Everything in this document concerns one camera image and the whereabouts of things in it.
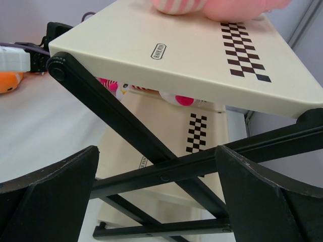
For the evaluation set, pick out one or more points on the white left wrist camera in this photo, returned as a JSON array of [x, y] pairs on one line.
[[15, 58]]

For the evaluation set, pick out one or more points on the orange plush lower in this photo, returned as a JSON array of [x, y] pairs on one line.
[[10, 81]]

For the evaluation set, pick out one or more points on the cream two-tier folding shelf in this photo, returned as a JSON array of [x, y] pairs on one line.
[[262, 103]]

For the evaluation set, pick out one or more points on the magenta plush on lower shelf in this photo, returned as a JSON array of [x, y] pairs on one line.
[[179, 100]]

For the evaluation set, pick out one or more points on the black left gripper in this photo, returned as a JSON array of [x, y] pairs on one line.
[[39, 55]]

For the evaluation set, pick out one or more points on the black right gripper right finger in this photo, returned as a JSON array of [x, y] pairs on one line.
[[264, 205]]

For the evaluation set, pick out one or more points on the white magenta plush yellow glasses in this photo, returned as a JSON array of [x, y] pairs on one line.
[[119, 89]]

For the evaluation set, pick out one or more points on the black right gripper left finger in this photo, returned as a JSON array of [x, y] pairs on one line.
[[49, 204]]

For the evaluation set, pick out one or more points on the pink striped plush front shelf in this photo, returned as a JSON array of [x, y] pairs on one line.
[[221, 10]]

